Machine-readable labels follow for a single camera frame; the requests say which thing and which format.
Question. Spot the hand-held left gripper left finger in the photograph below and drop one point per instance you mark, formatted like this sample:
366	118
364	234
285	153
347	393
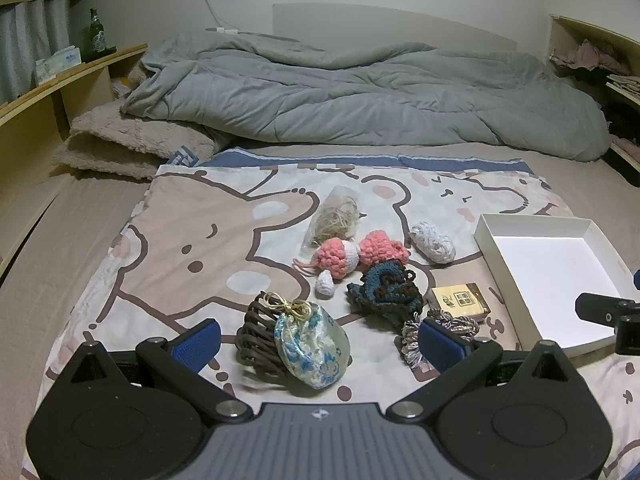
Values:
197	345

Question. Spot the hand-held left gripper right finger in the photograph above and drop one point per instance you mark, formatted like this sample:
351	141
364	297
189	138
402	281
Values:
440	345

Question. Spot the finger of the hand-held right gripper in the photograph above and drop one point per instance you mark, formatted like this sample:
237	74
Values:
629	332
600	307

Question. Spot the white cardboard box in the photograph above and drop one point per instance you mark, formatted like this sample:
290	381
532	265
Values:
550	280

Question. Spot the small gold box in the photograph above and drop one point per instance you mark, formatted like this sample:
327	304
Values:
457	302

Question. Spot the brown yarn bundle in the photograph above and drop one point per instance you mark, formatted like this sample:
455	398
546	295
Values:
255	340

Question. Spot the dark blue crochet piece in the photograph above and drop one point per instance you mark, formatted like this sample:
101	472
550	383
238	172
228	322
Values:
382	290

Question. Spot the white yarn ball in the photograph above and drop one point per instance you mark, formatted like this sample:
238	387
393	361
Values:
432	242

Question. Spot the cartoon printed blanket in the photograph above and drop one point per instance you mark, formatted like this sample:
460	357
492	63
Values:
200	240

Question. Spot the pink crochet toy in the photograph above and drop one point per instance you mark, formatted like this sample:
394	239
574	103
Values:
350	252

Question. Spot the small white crochet piece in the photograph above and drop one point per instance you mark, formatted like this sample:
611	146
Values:
326	284

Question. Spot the beige fluffy blanket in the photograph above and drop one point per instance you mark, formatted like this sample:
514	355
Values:
125	145

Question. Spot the folded light clothes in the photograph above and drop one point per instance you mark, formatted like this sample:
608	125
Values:
625	84

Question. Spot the pink crumpled clothes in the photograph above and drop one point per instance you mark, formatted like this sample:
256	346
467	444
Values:
585	57

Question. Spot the grey duvet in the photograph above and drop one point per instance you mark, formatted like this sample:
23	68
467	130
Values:
350	95

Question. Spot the wooden shelf with clothes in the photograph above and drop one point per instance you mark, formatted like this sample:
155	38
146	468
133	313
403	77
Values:
557	35

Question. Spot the curved wooden shelf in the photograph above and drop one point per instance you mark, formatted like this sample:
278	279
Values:
30	110

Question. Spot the tissue pack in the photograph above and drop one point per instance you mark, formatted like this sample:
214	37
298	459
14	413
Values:
57	65

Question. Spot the green glass bottle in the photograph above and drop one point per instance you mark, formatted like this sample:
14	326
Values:
95	35

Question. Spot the grey curtain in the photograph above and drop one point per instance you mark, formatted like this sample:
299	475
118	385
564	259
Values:
30	40

